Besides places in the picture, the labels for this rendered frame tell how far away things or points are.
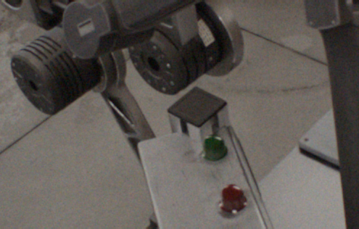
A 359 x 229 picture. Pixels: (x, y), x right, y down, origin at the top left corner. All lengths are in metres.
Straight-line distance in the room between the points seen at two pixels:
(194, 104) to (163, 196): 0.11
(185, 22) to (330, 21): 0.68
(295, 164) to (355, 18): 0.91
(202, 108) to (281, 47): 2.54
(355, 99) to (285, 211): 0.80
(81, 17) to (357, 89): 0.40
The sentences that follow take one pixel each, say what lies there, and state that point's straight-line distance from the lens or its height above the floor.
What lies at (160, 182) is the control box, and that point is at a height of 1.48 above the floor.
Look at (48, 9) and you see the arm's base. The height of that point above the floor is 1.44.
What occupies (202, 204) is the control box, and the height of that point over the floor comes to 1.48.
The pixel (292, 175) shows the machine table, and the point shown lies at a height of 0.83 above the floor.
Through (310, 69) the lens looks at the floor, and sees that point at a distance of 3.21.
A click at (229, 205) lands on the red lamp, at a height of 1.49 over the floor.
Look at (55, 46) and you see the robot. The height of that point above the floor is 0.97.
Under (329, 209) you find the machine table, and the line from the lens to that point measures 1.58.
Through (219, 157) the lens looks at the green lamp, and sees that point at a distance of 0.77.
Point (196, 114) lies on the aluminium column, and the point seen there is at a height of 1.50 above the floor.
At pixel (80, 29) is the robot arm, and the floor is 1.45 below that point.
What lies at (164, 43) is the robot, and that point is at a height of 1.19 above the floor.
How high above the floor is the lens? 2.03
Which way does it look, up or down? 41 degrees down
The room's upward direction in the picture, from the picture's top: 12 degrees counter-clockwise
